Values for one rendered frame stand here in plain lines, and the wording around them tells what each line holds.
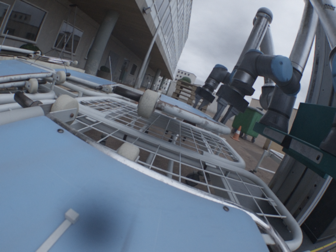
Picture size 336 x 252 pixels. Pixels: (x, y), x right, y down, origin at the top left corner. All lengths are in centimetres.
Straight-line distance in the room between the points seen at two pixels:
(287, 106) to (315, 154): 38
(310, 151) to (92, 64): 659
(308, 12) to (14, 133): 96
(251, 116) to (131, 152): 631
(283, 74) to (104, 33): 655
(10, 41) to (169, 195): 634
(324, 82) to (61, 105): 111
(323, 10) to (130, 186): 66
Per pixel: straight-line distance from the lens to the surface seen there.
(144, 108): 30
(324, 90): 100
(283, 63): 56
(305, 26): 79
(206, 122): 40
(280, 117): 86
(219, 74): 100
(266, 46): 114
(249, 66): 62
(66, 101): 29
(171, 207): 15
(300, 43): 74
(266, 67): 57
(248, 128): 645
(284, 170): 93
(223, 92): 57
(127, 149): 25
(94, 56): 659
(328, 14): 60
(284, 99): 88
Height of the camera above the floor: 66
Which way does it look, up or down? 12 degrees down
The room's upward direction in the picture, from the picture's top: 20 degrees clockwise
